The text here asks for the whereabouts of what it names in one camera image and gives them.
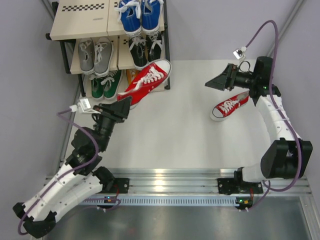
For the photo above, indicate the orange sneaker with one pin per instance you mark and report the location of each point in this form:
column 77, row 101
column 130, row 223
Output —
column 131, row 75
column 160, row 87

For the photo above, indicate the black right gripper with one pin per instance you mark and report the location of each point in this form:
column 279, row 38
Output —
column 226, row 80

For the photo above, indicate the green sneaker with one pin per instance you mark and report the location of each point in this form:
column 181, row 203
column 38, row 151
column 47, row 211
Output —
column 97, row 88
column 111, row 84

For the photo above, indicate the red sneaker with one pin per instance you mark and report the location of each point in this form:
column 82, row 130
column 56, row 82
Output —
column 226, row 108
column 148, row 79

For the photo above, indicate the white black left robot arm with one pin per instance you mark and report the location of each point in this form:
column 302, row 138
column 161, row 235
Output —
column 81, row 177

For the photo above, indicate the blue sneaker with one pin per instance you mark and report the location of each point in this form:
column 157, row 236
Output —
column 151, row 15
column 129, row 14

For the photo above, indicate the aluminium mounting rail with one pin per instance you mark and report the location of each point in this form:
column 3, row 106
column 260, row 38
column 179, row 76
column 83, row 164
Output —
column 195, row 182

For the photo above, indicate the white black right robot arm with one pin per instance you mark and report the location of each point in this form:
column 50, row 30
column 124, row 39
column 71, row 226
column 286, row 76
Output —
column 285, row 161

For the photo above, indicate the black sneaker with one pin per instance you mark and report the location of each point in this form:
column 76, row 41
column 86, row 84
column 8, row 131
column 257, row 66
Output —
column 137, row 46
column 154, row 44

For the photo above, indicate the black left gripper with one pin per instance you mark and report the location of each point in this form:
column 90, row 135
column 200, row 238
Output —
column 117, row 111

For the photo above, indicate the grey slotted cable duct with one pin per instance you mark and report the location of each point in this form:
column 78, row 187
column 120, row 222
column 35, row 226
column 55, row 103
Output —
column 126, row 200

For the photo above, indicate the grey sneaker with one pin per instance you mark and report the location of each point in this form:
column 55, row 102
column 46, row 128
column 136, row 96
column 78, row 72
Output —
column 103, row 51
column 86, row 55

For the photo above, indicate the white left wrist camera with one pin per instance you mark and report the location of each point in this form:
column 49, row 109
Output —
column 83, row 106

